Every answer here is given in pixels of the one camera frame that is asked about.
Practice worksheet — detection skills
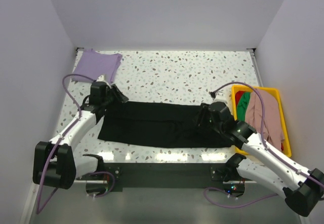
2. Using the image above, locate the red t shirt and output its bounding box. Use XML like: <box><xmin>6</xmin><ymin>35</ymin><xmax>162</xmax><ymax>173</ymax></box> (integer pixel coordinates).
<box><xmin>235</xmin><ymin>91</ymin><xmax>245</xmax><ymax>106</ymax></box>

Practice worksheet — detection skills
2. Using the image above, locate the yellow plastic bin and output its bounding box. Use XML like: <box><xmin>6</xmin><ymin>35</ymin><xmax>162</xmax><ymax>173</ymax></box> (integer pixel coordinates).
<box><xmin>231</xmin><ymin>85</ymin><xmax>292</xmax><ymax>157</ymax></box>

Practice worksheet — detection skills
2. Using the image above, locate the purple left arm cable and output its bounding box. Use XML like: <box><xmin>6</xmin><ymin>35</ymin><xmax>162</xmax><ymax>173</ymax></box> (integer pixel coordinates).
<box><xmin>35</xmin><ymin>73</ymin><xmax>116</xmax><ymax>214</ymax></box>

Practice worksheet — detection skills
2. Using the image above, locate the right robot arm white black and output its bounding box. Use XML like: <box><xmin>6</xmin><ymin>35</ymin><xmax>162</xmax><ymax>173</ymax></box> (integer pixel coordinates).
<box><xmin>196</xmin><ymin>101</ymin><xmax>323</xmax><ymax>217</ymax></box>

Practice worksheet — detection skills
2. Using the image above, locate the green t shirt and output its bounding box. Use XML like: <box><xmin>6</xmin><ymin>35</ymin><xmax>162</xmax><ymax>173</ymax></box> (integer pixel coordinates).
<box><xmin>236</xmin><ymin>92</ymin><xmax>251</xmax><ymax>121</ymax></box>

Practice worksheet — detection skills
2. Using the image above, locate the folded purple t shirt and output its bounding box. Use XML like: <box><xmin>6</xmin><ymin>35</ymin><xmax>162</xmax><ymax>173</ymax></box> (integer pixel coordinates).
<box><xmin>72</xmin><ymin>49</ymin><xmax>122</xmax><ymax>84</ymax></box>

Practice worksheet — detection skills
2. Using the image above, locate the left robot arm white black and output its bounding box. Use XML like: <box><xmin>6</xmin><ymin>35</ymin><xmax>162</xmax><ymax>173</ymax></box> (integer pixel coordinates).
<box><xmin>32</xmin><ymin>81</ymin><xmax>129</xmax><ymax>189</ymax></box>

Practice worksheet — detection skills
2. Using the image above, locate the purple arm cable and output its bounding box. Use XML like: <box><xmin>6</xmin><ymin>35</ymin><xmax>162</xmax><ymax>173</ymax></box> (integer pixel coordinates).
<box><xmin>35</xmin><ymin>73</ymin><xmax>116</xmax><ymax>214</ymax></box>
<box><xmin>204</xmin><ymin>82</ymin><xmax>324</xmax><ymax>208</ymax></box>

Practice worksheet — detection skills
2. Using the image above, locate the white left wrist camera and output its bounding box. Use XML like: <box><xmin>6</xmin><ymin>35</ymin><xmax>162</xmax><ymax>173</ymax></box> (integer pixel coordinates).
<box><xmin>96</xmin><ymin>74</ymin><xmax>110</xmax><ymax>86</ymax></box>

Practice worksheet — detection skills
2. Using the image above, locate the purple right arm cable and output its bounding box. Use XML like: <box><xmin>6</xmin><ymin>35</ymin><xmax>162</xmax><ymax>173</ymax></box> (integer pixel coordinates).
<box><xmin>204</xmin><ymin>82</ymin><xmax>324</xmax><ymax>208</ymax></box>

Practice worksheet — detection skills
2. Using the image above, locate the black t shirt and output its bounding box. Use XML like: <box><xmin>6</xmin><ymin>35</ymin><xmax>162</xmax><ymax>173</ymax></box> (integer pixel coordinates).
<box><xmin>98</xmin><ymin>101</ymin><xmax>228</xmax><ymax>148</ymax></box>

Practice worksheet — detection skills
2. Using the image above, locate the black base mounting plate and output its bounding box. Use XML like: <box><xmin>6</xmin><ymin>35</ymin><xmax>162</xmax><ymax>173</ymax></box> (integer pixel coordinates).
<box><xmin>85</xmin><ymin>162</ymin><xmax>248</xmax><ymax>199</ymax></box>

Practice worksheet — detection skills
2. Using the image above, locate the pink t shirt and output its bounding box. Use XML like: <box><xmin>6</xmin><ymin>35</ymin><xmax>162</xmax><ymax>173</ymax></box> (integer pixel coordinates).
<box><xmin>245</xmin><ymin>89</ymin><xmax>285</xmax><ymax>151</ymax></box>

